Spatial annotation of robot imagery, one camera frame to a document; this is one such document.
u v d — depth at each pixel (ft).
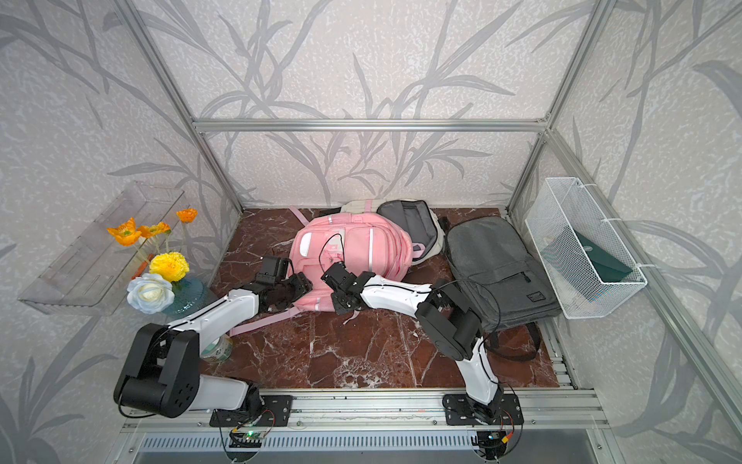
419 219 3.79
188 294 2.64
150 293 1.96
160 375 1.39
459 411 2.37
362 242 3.34
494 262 3.33
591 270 1.96
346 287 2.27
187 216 2.42
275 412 2.39
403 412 2.47
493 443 2.37
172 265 2.19
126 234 1.89
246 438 2.32
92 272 2.12
